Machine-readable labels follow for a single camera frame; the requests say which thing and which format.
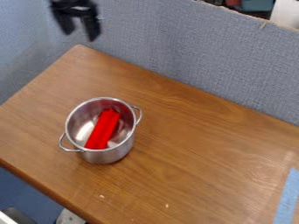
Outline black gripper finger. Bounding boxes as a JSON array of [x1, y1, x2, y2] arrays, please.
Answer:
[[54, 11, 75, 35], [82, 16, 101, 42]]

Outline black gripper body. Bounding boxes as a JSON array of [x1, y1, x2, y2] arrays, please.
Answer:
[[51, 0, 99, 17]]

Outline blue fabric partition wall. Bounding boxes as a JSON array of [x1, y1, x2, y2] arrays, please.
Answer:
[[0, 0, 299, 126]]

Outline blue tape strip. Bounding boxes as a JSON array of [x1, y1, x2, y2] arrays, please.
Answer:
[[274, 168, 299, 224]]

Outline metal pot with handles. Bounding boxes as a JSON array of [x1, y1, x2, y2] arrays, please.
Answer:
[[59, 97, 143, 165]]

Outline red block object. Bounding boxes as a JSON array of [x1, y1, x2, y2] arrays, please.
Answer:
[[85, 108, 121, 150]]

